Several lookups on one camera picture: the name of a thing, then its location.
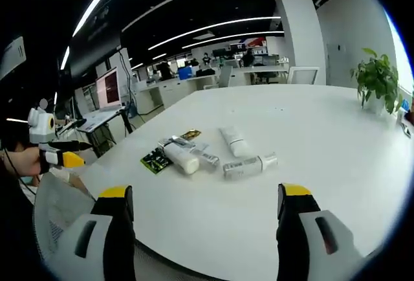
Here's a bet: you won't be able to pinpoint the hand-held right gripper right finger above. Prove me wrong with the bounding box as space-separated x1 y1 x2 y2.
276 182 367 281

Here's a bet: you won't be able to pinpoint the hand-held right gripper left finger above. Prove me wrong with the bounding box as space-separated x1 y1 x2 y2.
53 185 136 281

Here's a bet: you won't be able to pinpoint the green black skincare sachet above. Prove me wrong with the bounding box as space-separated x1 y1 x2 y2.
139 147 174 175

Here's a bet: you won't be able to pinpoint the silver white skincare bottle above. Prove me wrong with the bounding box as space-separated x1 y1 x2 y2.
222 152 279 181

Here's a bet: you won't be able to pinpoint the white skincare tube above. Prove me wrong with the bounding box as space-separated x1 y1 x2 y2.
217 125 250 159

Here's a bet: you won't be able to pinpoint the gold black skincare sachet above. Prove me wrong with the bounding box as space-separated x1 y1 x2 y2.
179 128 204 142

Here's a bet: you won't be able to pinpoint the silver skincare tube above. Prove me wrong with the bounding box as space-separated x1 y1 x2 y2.
171 134 221 173

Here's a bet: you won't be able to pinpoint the blue storage box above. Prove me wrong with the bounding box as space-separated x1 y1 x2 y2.
178 67 195 82

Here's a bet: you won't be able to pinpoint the person's left hand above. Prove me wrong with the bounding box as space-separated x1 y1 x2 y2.
0 146 43 179

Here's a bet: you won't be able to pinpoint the black-legged side desk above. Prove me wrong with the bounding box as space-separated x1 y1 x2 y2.
74 105 135 157

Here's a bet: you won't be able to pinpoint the computer monitor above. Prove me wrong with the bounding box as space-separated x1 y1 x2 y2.
94 66 124 111

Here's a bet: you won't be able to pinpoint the long white office desk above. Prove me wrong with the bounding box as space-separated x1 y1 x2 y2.
135 66 290 115

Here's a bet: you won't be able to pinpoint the small items at table edge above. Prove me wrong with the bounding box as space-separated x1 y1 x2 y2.
395 99 414 139

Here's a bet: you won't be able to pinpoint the green potted plant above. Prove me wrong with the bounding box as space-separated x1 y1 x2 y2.
350 47 404 116

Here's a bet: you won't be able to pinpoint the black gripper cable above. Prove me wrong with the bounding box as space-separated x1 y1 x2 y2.
0 147 23 180

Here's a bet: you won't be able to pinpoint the white chair with frame back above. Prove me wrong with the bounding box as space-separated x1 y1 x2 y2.
285 65 320 85

